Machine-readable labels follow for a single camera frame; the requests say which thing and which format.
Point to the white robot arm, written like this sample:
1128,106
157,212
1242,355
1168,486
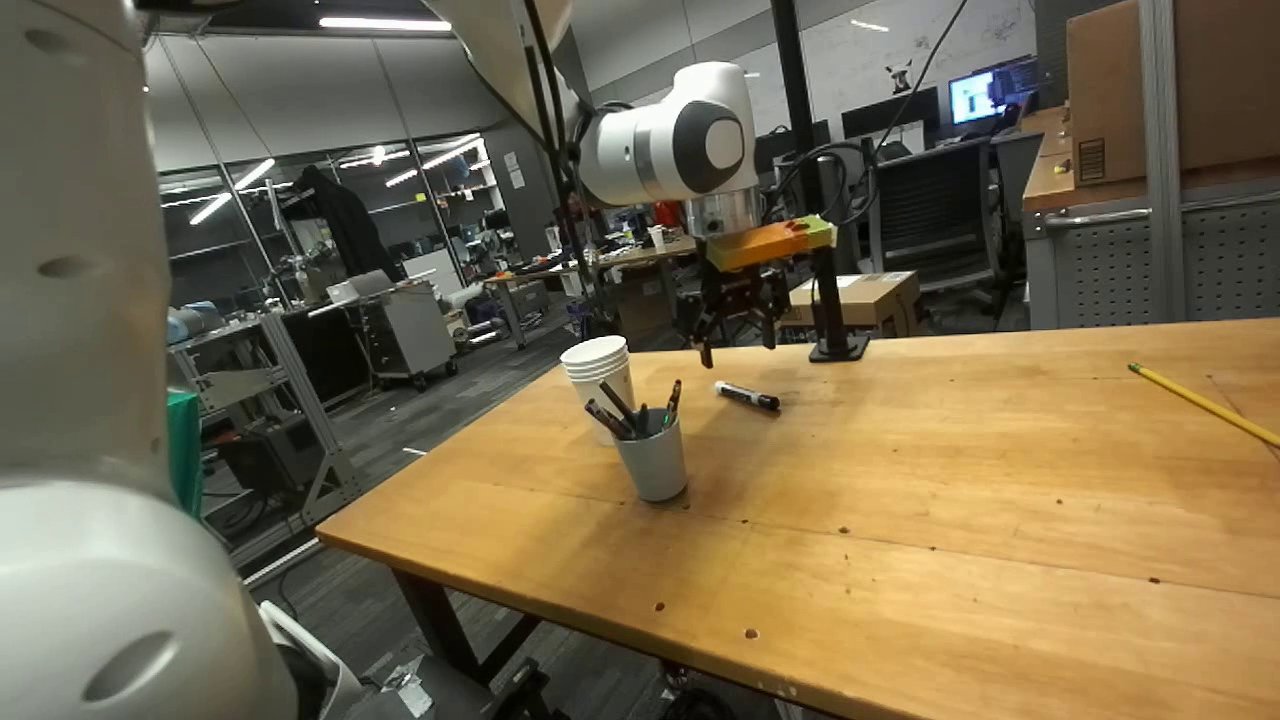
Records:
689,146

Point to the computer monitor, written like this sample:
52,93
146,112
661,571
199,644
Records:
992,93

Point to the white foam cup at edge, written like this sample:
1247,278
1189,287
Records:
599,366

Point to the white cup holding pens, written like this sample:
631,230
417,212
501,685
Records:
655,459

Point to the black pens in cup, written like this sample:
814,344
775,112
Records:
620,422

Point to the teal container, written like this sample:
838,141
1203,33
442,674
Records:
187,448

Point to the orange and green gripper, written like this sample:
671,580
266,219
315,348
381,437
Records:
744,248

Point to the black and white marker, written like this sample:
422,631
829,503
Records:
762,402

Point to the yellow pencil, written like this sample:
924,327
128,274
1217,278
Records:
1205,406

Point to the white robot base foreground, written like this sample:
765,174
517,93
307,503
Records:
115,600

